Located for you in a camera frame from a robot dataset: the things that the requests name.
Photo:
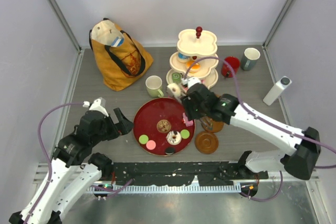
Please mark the grey blue mug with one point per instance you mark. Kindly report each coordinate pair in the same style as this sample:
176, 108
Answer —
249, 59

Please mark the blue white packet in bag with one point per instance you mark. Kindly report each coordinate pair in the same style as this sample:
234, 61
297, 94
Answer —
118, 41

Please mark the large green macaron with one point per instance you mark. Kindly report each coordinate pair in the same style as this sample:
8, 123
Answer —
143, 139

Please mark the black sandwich cookie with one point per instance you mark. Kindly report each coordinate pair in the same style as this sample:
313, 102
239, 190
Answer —
169, 151

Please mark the brown wooden coaster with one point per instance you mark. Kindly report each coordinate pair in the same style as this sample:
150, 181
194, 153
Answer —
212, 126
206, 142

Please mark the small green macaron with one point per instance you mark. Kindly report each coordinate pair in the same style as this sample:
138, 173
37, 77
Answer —
184, 134

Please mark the red round lacquer tray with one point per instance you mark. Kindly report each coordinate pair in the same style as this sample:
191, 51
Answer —
158, 117

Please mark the metal serving tongs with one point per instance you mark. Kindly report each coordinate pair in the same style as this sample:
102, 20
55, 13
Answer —
184, 94

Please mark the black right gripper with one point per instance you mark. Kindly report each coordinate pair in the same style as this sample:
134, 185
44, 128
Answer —
187, 104

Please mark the pink macaron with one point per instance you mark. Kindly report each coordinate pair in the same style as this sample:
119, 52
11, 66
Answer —
151, 144

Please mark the green swirl roll cake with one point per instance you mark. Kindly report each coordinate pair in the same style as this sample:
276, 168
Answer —
176, 77

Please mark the cream three-tier cake stand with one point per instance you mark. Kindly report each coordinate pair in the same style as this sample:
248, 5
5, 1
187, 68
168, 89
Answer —
201, 46

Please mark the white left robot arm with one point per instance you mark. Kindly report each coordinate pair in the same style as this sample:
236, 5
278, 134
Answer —
74, 167

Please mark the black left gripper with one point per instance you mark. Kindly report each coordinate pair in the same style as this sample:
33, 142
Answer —
123, 126

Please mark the pink layered cake slice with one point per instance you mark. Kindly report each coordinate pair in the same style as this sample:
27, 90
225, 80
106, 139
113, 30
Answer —
186, 121

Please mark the white frosted donut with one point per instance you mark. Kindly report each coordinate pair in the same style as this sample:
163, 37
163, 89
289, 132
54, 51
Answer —
174, 91

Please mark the orange glazed donut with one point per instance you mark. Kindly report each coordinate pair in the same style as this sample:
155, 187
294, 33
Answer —
194, 67

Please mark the light green mug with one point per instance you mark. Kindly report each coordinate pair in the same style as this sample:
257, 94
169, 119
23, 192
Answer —
154, 86

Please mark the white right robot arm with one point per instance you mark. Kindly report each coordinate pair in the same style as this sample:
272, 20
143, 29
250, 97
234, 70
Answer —
297, 150

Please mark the blue frosted donut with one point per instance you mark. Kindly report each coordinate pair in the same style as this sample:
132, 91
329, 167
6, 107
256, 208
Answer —
182, 58

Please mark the white chocolate sprinkle donut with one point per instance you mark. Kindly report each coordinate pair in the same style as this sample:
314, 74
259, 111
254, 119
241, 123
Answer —
174, 137

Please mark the brown wooden coaster middle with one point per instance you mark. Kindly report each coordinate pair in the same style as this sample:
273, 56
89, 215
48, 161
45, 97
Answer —
212, 126

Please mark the brown wooden coaster bottom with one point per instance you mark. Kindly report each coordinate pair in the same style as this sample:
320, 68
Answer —
206, 142

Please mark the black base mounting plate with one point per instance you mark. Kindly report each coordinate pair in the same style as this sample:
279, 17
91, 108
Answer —
183, 173

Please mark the yellow tote bag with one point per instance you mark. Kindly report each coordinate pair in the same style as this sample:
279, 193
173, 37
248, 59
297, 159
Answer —
120, 66

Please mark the red mug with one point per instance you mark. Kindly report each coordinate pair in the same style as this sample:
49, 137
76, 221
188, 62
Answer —
234, 63

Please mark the white bottle grey cap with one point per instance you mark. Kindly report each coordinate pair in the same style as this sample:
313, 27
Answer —
277, 89

